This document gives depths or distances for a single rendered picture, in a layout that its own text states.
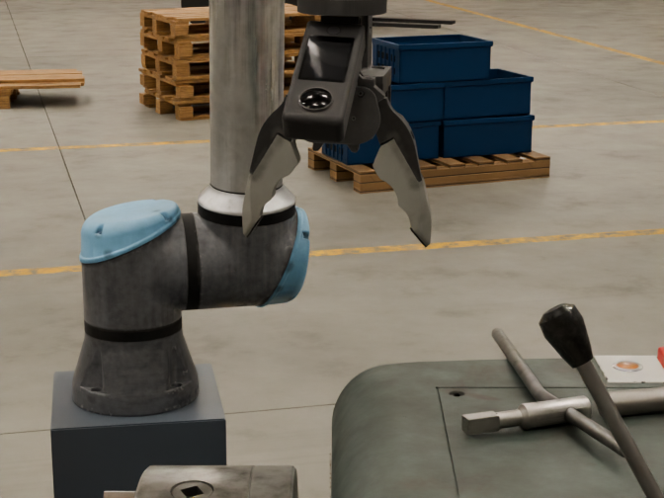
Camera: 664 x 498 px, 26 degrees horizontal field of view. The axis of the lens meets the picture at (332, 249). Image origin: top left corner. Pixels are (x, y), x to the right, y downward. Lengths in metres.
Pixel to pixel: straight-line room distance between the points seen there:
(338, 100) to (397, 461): 0.30
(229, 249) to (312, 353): 3.66
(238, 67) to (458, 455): 0.61
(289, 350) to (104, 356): 3.67
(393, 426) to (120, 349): 0.54
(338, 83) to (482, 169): 7.18
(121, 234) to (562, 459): 0.67
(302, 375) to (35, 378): 0.94
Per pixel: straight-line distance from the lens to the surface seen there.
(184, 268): 1.67
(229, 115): 1.64
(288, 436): 4.56
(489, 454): 1.18
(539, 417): 1.23
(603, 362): 1.41
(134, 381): 1.69
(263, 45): 1.62
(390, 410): 1.27
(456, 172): 8.18
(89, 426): 1.68
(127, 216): 1.68
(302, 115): 1.06
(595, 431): 1.20
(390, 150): 1.14
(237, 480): 1.17
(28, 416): 4.82
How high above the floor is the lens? 1.71
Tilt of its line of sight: 15 degrees down
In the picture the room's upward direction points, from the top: straight up
